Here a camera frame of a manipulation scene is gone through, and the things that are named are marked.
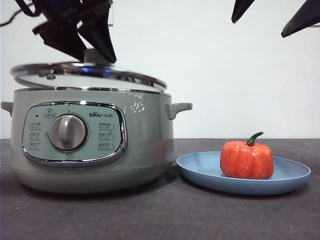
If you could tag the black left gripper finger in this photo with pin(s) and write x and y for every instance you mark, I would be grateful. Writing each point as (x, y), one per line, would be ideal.
(102, 35)
(62, 37)

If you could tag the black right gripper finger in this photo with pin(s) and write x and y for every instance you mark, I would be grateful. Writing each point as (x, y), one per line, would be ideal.
(305, 17)
(241, 10)

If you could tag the glass lid with green knob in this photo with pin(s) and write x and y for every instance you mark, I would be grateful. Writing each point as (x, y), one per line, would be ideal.
(75, 75)

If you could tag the orange pumpkin with green stem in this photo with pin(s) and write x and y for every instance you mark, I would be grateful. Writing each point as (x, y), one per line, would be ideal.
(246, 161)

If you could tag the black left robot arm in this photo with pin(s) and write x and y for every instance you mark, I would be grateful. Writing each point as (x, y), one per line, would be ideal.
(62, 8)

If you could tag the pale green electric steamer pot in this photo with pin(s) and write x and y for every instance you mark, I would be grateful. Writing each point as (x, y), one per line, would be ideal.
(147, 140)

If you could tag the blue plate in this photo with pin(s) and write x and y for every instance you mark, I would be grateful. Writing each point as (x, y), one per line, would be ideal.
(200, 170)

